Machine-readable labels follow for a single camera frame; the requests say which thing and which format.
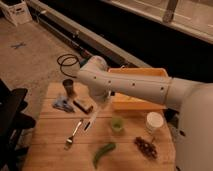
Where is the white handled brush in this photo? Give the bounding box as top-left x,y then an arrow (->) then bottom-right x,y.
84,106 -> 101,131

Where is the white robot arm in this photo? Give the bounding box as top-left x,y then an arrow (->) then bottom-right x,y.
77,56 -> 213,171

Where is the green plastic cup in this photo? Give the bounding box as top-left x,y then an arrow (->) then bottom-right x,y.
111,116 -> 124,133

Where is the dark metal cup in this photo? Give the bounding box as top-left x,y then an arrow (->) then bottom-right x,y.
62,79 -> 74,97

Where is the white paper cup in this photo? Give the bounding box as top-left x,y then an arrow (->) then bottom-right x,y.
146,112 -> 164,134

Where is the yellow plastic bin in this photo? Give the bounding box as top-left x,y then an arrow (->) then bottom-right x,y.
110,68 -> 168,111

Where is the green pepper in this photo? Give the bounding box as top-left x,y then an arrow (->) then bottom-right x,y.
93,142 -> 116,168

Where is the metal fork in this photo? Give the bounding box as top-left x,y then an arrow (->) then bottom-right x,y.
64,119 -> 84,150

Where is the bunch of dark grapes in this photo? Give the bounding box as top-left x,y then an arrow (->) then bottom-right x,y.
134,137 -> 157,159

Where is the black chair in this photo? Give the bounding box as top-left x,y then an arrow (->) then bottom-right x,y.
0,79 -> 36,171

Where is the white cardboard box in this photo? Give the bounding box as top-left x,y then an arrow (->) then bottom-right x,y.
0,0 -> 32,26

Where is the black cable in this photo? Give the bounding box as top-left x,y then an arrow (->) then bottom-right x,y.
56,53 -> 83,79

